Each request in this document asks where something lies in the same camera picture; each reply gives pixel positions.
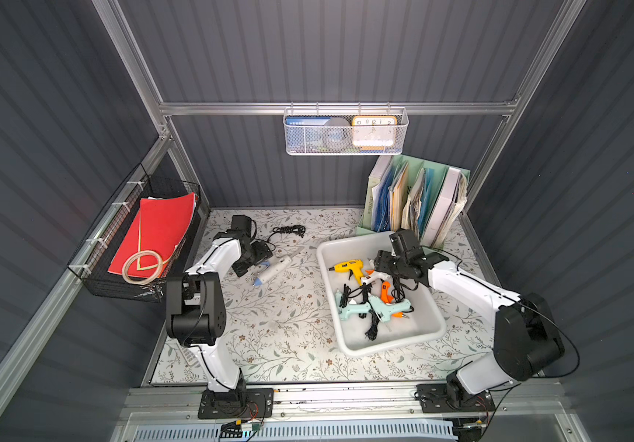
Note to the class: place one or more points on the aluminium front rail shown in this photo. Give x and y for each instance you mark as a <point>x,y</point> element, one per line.
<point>338,401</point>

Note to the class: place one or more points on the grey tape roll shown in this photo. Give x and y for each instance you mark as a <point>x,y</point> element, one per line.
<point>337,134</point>

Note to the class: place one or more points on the green desktop file organizer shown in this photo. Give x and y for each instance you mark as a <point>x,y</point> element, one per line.
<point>409,193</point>

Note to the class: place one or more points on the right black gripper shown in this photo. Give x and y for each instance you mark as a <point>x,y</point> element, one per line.
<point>390,265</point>

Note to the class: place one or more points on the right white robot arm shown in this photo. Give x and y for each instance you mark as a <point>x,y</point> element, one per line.
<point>526,339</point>

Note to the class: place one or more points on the yellow hot glue gun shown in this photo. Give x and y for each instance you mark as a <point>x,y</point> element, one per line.
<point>352,267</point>

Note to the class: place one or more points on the white glue gun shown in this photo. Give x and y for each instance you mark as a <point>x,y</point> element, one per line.
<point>373,275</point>
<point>274,267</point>

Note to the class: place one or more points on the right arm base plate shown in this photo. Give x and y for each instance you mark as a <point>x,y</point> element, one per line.
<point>441,398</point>

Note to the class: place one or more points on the red paper folder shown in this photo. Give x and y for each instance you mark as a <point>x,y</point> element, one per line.
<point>155,234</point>

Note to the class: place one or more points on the blue box in basket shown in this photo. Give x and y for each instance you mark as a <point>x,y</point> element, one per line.
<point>304,134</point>

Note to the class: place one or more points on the black wire side basket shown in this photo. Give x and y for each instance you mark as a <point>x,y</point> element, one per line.
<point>92,268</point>

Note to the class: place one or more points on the white desk calculator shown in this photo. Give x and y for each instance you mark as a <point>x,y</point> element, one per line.
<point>191,358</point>

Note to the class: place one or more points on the mint green glue gun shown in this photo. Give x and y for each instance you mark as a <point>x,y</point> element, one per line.
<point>346,311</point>

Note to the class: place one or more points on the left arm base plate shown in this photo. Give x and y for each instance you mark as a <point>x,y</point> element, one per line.
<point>243,403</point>

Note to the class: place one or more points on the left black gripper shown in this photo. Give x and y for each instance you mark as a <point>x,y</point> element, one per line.
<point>256,256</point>

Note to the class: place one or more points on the orange hot glue gun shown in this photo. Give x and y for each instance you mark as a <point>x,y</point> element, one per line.
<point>389,303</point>

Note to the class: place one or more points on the yellow white alarm clock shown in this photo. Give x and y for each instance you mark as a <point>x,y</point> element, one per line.
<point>377,131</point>

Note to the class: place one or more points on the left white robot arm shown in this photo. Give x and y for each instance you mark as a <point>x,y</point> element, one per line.
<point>196,314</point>

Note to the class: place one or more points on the white plastic storage box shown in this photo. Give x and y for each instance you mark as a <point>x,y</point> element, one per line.
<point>358,337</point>

